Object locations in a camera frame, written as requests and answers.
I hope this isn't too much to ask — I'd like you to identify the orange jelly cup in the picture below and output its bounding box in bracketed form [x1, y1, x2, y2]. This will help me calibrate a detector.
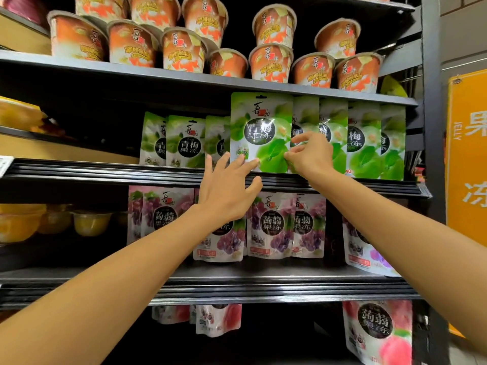
[129, 0, 181, 31]
[207, 48, 250, 79]
[107, 19, 161, 69]
[180, 0, 229, 46]

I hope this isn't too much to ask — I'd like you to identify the person's left hand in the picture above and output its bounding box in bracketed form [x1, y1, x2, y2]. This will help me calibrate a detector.
[196, 152, 263, 225]

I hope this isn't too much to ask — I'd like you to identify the orange aisle sign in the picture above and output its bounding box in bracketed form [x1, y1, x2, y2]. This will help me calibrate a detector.
[445, 69, 487, 248]

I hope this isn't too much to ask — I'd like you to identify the pink-white jelly bag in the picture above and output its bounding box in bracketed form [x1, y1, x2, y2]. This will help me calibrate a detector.
[342, 300, 413, 365]
[152, 304, 191, 325]
[194, 304, 243, 338]

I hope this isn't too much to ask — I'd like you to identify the stack of orange tubs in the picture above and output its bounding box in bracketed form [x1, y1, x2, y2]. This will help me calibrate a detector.
[47, 0, 385, 94]

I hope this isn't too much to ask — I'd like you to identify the row of yellow tubs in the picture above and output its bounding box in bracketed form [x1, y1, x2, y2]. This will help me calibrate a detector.
[0, 203, 114, 244]

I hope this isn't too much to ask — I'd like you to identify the person's right forearm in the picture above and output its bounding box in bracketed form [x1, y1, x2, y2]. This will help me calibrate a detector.
[308, 167, 487, 354]

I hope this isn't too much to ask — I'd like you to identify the pink packet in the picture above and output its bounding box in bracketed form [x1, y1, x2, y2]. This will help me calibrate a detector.
[2, 0, 50, 27]

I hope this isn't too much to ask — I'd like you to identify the person's right hand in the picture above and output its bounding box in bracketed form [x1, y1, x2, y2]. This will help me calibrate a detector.
[283, 131, 336, 184]

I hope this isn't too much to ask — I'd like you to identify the row of purple-white bags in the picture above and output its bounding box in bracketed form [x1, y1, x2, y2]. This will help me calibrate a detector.
[127, 186, 400, 278]

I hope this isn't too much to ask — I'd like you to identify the row of green-white bags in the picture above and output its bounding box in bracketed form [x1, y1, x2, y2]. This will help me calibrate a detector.
[139, 92, 406, 181]

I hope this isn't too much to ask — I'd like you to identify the cardboard box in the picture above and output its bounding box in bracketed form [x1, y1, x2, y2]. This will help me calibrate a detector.
[0, 7, 53, 56]

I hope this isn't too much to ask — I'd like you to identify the brown cardboard sheet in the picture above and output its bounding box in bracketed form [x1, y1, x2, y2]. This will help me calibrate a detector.
[0, 133, 140, 166]

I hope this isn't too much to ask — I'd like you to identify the green round object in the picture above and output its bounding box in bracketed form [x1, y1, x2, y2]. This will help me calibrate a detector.
[380, 76, 409, 98]

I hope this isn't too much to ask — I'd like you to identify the dark grey metal shelf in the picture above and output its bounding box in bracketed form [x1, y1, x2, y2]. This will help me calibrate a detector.
[0, 0, 450, 365]

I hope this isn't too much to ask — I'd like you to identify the person's left forearm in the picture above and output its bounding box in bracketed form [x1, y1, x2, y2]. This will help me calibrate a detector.
[0, 205, 229, 365]

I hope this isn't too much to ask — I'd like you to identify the green plum pouch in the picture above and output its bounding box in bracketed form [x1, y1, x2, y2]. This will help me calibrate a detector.
[230, 92, 295, 174]

